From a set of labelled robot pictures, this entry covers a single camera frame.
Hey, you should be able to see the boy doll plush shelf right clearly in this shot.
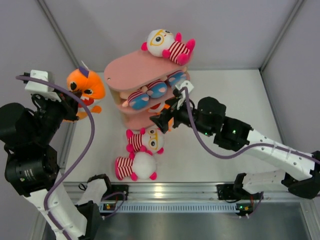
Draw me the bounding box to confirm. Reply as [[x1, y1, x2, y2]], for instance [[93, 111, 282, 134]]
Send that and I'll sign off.
[[166, 70, 187, 87]]

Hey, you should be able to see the white glasses plush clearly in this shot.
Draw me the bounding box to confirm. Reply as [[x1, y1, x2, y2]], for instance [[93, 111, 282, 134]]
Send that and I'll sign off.
[[140, 29, 196, 66]]

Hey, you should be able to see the white plush face down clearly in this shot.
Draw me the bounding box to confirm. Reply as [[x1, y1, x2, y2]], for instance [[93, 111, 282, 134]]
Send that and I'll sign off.
[[115, 152, 158, 181]]

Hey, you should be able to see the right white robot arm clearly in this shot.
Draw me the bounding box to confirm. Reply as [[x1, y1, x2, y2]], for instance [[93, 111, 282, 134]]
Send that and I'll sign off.
[[149, 97, 320, 199]]

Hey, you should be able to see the boy doll plush large head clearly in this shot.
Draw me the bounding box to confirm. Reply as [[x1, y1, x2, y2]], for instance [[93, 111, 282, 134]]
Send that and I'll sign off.
[[120, 90, 150, 110]]

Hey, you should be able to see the aluminium front rail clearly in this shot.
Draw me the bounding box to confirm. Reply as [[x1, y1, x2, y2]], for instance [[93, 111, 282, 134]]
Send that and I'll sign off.
[[64, 182, 305, 202]]

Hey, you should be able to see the white slotted cable duct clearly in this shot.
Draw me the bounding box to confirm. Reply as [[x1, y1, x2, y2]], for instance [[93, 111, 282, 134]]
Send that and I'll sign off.
[[99, 202, 240, 214]]

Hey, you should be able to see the white glasses plush face up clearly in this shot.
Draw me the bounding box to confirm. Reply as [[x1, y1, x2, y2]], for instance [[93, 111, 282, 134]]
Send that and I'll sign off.
[[126, 127, 165, 155]]

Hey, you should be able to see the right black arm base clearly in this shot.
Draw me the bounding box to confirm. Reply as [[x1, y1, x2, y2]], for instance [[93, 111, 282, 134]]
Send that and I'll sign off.
[[216, 173, 263, 203]]

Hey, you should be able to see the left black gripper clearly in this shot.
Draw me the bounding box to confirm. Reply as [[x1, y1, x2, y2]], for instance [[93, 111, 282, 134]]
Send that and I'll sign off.
[[31, 86, 81, 145]]

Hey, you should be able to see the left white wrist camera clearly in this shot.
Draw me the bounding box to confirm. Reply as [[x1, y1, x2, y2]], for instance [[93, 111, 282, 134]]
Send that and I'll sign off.
[[24, 69, 62, 102]]

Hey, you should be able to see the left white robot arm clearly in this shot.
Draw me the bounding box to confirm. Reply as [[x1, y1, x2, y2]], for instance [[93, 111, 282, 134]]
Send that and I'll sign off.
[[0, 91, 113, 240]]

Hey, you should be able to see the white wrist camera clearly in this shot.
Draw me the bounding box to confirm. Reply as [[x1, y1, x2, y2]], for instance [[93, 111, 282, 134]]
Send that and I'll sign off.
[[24, 69, 62, 102], [173, 80, 194, 110]]

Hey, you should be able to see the pink three-tier shelf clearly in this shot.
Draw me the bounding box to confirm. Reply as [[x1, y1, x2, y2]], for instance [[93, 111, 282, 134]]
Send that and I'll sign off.
[[104, 50, 190, 130]]

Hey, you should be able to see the orange shark plush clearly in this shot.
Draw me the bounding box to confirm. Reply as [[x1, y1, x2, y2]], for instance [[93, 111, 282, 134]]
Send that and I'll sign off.
[[147, 102, 174, 132], [66, 61, 106, 114]]

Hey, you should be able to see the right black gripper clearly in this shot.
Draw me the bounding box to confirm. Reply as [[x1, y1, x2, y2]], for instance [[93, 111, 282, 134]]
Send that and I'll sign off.
[[149, 96, 214, 138]]

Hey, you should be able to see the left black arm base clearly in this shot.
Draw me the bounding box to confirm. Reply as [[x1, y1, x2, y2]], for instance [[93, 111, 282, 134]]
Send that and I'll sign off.
[[87, 174, 129, 201]]

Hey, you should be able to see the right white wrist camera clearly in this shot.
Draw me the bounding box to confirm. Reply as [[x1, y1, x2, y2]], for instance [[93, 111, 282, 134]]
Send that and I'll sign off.
[[173, 80, 194, 110]]

